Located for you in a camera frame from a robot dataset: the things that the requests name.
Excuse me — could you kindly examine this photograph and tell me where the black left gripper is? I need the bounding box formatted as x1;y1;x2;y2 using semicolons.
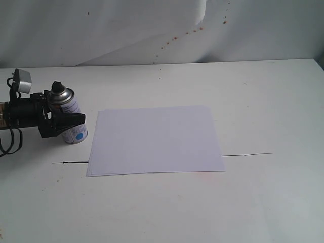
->
5;90;86;138

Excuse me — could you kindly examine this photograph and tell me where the white spray can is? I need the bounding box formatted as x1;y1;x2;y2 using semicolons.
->
47;81;88;144

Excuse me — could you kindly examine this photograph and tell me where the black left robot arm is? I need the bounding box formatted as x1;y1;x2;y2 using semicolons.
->
1;90;86;138

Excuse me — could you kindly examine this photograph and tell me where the white backdrop paper sheet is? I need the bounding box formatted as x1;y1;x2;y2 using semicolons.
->
79;1;207;65

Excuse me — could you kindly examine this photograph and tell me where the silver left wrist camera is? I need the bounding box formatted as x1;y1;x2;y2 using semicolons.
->
12;68;32;94

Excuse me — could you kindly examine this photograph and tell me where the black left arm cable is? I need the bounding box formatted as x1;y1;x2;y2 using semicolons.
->
0;125;25;159

